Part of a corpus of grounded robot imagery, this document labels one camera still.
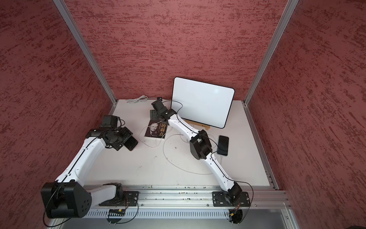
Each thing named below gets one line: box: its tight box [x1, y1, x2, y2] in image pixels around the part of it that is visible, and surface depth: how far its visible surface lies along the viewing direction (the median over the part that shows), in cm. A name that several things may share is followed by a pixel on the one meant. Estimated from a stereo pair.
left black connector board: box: [107, 208, 126, 217], surface depth 74 cm
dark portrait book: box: [144, 119, 168, 140], surface depth 102 cm
